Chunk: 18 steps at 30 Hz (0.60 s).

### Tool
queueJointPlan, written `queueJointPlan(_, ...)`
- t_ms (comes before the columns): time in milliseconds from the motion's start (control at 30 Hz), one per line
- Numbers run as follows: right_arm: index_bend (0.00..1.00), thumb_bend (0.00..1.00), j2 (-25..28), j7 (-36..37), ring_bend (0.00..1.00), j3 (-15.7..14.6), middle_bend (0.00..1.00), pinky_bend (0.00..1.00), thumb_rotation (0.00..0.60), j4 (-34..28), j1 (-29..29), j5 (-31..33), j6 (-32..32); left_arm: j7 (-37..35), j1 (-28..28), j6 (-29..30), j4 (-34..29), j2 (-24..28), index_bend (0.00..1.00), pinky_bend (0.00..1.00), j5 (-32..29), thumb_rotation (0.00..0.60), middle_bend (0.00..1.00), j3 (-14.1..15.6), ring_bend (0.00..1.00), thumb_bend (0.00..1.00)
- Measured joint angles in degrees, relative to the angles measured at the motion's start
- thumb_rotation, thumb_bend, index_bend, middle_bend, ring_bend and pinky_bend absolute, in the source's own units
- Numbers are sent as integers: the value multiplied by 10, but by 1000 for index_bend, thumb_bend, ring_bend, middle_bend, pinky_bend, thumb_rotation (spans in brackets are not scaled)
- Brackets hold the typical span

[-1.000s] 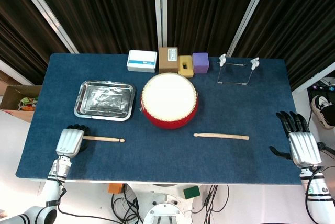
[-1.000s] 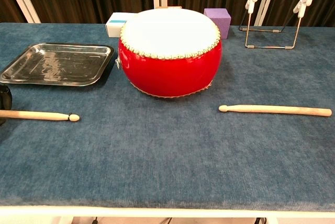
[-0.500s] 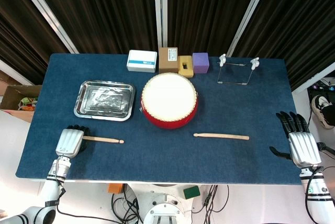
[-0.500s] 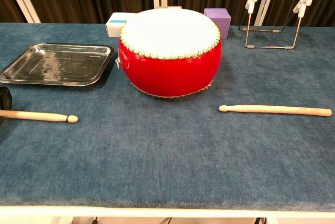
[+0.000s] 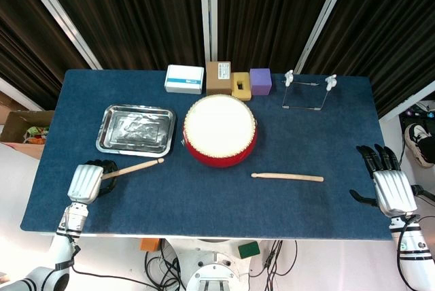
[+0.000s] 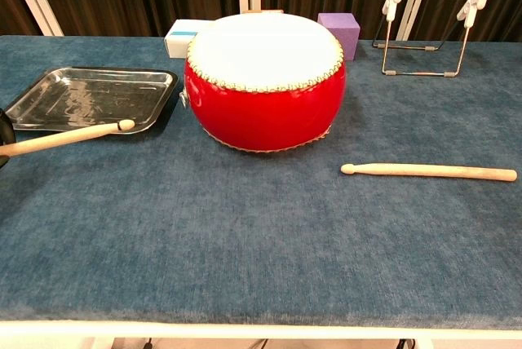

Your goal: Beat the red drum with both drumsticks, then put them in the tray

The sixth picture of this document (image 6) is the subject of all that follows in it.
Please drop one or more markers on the shiny metal tray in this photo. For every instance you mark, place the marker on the shiny metal tray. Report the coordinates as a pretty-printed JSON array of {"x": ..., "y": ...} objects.
[{"x": 89, "y": 96}]

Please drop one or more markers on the brown cardboard box white label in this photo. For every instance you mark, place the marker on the brown cardboard box white label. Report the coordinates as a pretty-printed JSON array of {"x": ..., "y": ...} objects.
[{"x": 253, "y": 11}]

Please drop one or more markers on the purple foam cube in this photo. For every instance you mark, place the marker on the purple foam cube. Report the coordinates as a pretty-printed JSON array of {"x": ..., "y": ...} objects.
[{"x": 346, "y": 35}]

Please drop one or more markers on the red drum white skin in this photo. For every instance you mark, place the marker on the red drum white skin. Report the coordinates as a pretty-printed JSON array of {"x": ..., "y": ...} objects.
[{"x": 265, "y": 112}]

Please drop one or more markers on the white box blue stripe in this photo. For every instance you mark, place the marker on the white box blue stripe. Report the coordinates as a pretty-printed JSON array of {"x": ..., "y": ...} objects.
[{"x": 177, "y": 45}]

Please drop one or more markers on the blue fabric table mat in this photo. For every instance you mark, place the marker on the blue fabric table mat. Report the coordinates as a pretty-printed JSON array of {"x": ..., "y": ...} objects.
[{"x": 261, "y": 222}]

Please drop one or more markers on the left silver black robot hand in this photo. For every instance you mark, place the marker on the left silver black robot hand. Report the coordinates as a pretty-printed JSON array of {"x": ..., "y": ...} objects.
[{"x": 5, "y": 129}]

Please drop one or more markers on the wooden drumstick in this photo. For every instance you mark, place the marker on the wooden drumstick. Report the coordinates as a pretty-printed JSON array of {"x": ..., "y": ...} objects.
[
  {"x": 61, "y": 137},
  {"x": 428, "y": 170}
]

